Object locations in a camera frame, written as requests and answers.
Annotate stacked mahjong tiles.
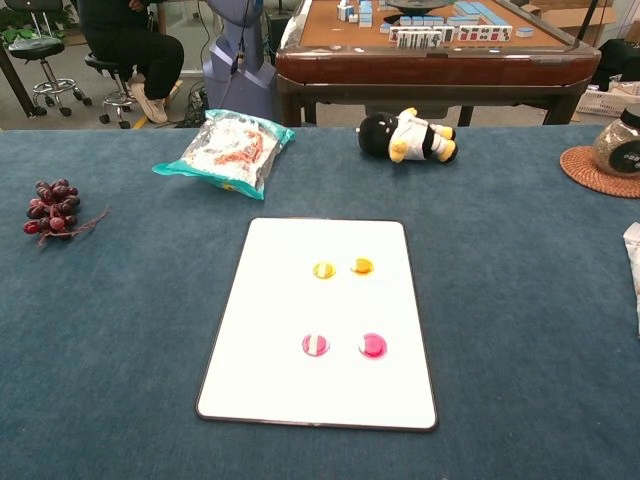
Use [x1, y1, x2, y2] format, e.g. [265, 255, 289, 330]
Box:
[335, 0, 374, 27]

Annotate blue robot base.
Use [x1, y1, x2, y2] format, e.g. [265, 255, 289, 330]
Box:
[202, 0, 279, 121]

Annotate blue-backed mahjong tile row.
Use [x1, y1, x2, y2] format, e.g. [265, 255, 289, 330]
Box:
[452, 1, 496, 26]
[379, 15, 446, 27]

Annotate blue table cloth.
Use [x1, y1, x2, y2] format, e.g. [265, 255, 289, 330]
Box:
[0, 124, 640, 480]

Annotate black chrome swivel stool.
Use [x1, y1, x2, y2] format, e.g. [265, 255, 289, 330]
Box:
[8, 37, 94, 120]
[84, 52, 139, 130]

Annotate seated person in black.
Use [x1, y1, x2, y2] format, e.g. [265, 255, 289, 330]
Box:
[77, 0, 186, 125]

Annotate black floor cable bundle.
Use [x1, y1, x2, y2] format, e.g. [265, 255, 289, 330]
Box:
[179, 82, 209, 129]

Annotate pink token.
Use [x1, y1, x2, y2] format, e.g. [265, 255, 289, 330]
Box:
[301, 332, 331, 358]
[358, 332, 389, 359]

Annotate black tripod stand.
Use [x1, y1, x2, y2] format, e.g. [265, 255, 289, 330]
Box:
[574, 0, 601, 51]

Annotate brown mahjong table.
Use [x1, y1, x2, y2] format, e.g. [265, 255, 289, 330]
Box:
[274, 0, 602, 127]

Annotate red-faced mahjong tile row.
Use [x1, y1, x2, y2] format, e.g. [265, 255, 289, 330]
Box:
[457, 24, 514, 44]

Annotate white rectangular board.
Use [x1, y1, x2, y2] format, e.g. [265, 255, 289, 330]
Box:
[195, 216, 440, 434]

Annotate brown woven coaster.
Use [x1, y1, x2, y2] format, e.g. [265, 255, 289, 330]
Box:
[558, 145, 640, 200]

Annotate white plastic basket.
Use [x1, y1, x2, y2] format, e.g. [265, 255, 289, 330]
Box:
[575, 87, 640, 119]

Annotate dark red grape bunch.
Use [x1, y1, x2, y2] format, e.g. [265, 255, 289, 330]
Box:
[22, 178, 111, 249]

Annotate green-faced mahjong tile row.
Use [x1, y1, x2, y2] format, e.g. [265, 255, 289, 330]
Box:
[389, 25, 456, 50]

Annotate glass jar black lid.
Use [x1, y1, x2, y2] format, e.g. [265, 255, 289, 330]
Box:
[592, 103, 640, 177]

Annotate white peanut snack bag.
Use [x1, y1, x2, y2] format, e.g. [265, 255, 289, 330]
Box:
[622, 222, 640, 341]

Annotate black-headed plush doll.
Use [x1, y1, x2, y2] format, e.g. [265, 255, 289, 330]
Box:
[357, 107, 460, 165]

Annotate green potted plant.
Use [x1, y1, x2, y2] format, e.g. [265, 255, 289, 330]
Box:
[0, 4, 66, 46]

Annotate teal snack bag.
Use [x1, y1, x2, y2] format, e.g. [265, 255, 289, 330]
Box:
[151, 108, 296, 201]

